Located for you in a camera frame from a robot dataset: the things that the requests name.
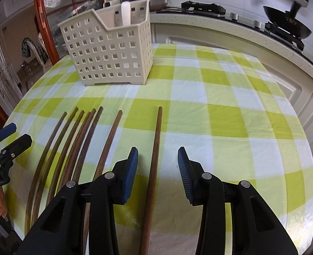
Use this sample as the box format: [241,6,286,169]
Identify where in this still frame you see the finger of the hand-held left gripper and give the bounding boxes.
[0,134,33,165]
[0,123,17,145]

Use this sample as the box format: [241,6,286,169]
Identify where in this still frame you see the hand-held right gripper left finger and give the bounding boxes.
[16,147,139,255]

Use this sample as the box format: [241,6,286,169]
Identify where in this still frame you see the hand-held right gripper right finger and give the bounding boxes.
[177,147,298,255]

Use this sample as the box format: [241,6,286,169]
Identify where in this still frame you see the wooden chopstick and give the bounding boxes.
[138,106,164,255]

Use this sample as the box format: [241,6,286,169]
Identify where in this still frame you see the row of brown chopsticks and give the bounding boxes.
[24,106,124,245]

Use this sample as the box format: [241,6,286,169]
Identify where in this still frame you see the white plastic utensil basket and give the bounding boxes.
[59,0,154,86]

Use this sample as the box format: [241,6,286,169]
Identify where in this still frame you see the cardboard boxes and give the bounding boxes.
[17,60,40,84]

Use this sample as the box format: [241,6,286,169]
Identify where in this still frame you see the green checked tablecloth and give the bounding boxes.
[2,42,313,255]

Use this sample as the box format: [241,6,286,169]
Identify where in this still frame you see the white chair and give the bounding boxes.
[26,41,52,72]

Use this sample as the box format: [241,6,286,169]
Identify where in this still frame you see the dark cloth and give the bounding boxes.
[21,38,40,57]

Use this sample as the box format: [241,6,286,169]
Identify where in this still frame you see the red wooden glass partition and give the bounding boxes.
[0,0,112,129]

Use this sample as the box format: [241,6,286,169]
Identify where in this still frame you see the white plastic spatula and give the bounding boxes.
[121,2,132,27]

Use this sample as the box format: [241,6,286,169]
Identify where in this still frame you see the black gas stove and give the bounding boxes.
[181,1,313,76]

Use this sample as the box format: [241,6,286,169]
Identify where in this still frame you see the black wok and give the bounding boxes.
[263,1,312,39]

